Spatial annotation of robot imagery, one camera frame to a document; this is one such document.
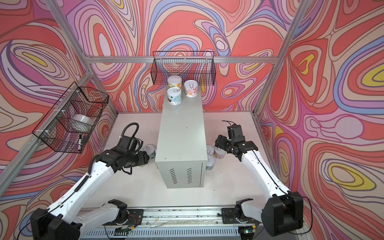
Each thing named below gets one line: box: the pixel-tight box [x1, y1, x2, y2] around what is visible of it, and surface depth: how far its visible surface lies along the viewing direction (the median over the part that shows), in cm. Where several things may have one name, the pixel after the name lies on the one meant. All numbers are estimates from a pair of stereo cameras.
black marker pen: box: [78, 134, 82, 151], surface depth 73 cm
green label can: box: [167, 75, 182, 90], surface depth 78 cm
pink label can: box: [184, 80, 198, 98], surface depth 80 cm
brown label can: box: [167, 87, 182, 106], surface depth 76 cm
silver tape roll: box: [69, 114, 95, 131], surface depth 73 cm
